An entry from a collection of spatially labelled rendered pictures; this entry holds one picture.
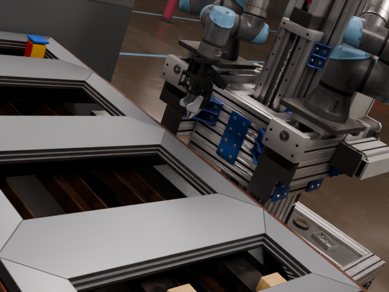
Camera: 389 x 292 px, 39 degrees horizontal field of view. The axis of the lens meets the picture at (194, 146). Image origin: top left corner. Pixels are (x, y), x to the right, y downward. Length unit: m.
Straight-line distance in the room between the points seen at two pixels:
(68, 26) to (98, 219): 1.33
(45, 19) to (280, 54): 0.95
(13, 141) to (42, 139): 0.08
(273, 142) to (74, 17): 1.06
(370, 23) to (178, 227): 0.73
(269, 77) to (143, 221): 0.97
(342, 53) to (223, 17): 0.39
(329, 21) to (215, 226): 0.97
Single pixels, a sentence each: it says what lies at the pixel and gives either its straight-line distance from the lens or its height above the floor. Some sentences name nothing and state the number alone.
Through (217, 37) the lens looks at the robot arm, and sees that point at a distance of 1.68.
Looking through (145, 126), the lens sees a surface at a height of 0.84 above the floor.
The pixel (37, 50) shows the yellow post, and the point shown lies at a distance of 2.11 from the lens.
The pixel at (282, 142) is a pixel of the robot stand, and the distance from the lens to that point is 1.74.
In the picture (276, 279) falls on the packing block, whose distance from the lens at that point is 1.31.
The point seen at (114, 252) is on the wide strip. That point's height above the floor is 0.84.
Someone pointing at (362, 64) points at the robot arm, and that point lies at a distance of 1.80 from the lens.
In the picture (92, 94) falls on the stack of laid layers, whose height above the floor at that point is 0.83.
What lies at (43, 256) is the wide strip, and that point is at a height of 0.84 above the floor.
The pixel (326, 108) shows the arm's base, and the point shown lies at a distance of 1.81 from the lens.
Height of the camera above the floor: 1.49
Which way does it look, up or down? 22 degrees down
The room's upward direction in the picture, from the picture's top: 21 degrees clockwise
